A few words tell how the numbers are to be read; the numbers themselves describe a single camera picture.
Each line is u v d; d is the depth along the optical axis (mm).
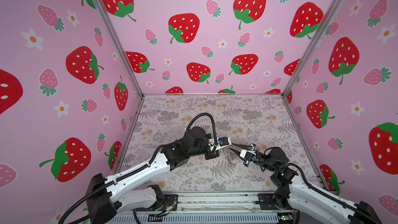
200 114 511
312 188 513
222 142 562
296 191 549
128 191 429
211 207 731
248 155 578
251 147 650
